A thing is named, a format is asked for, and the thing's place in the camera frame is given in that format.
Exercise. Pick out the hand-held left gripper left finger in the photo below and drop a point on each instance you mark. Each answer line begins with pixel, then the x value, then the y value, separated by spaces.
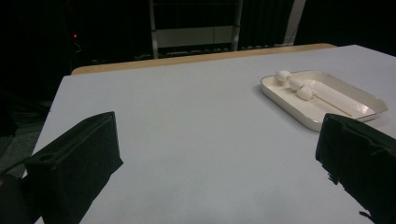
pixel 74 161

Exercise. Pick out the white marshmallow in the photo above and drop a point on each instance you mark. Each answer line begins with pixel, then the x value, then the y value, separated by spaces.
pixel 283 76
pixel 295 84
pixel 304 93

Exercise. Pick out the white rectangular tray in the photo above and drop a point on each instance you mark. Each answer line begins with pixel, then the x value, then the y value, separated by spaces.
pixel 339 99

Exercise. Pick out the grey metal stand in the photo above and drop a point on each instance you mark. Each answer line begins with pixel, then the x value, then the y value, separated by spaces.
pixel 193 36

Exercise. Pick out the pale grey table mat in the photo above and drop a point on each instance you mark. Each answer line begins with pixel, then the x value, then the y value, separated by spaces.
pixel 199 137

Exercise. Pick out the dark device with red light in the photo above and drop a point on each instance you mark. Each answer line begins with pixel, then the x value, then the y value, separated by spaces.
pixel 75 36

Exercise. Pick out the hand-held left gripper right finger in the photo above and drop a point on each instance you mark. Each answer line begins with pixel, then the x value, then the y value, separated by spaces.
pixel 361 155

